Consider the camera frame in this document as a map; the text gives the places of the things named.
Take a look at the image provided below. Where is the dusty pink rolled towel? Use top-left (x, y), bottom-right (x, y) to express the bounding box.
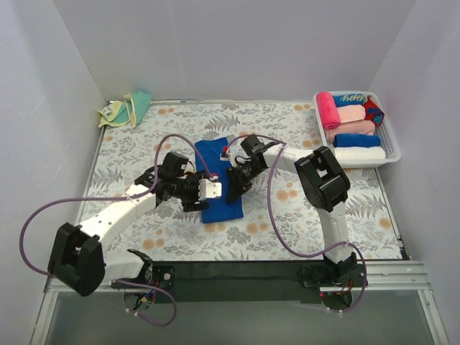
top-left (326, 120), bottom-right (375, 143)

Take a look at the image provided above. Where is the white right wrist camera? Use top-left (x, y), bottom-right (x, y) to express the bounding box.
top-left (220, 146), bottom-right (231, 162)

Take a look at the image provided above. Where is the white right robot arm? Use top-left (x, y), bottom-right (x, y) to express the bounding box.
top-left (221, 134), bottom-right (357, 286)

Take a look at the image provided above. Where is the floral patterned table mat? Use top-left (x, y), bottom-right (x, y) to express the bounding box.
top-left (88, 103), bottom-right (402, 261)

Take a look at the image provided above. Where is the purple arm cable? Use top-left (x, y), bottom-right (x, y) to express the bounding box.
top-left (222, 134), bottom-right (368, 314)
top-left (20, 133), bottom-right (216, 327)

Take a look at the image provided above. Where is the green yellow cloth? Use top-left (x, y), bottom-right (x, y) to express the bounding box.
top-left (98, 91), bottom-right (152, 128)

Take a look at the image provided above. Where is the hot pink rolled towel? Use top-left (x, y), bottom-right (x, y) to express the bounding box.
top-left (316, 91), bottom-right (341, 130)

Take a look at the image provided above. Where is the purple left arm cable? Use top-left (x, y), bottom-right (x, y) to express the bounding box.
top-left (20, 133), bottom-right (216, 327)

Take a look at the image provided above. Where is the blue lettered rolled towel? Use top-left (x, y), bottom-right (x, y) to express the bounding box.
top-left (333, 93), bottom-right (367, 107)

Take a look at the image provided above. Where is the white rolled towel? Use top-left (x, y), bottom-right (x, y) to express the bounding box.
top-left (333, 147), bottom-right (386, 160)

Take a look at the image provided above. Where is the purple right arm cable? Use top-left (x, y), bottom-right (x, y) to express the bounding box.
top-left (222, 134), bottom-right (368, 314)

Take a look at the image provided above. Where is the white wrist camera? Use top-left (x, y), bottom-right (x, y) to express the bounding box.
top-left (220, 146), bottom-right (231, 162)
top-left (198, 179), bottom-right (222, 201)

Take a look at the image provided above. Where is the red blue patterned cloth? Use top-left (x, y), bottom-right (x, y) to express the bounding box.
top-left (363, 96), bottom-right (385, 127)

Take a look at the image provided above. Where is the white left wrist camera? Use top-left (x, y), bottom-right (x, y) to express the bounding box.
top-left (198, 179), bottom-right (222, 201)

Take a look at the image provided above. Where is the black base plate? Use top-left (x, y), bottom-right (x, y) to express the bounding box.
top-left (110, 261), bottom-right (368, 305)

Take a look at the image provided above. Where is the aluminium front rail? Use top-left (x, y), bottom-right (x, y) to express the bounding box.
top-left (67, 260), bottom-right (430, 296)

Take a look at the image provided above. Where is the light pink rolled towel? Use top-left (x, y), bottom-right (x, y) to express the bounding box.
top-left (337, 104), bottom-right (366, 124)

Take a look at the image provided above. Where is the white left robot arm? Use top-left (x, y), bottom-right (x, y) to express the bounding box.
top-left (47, 152), bottom-right (221, 297)

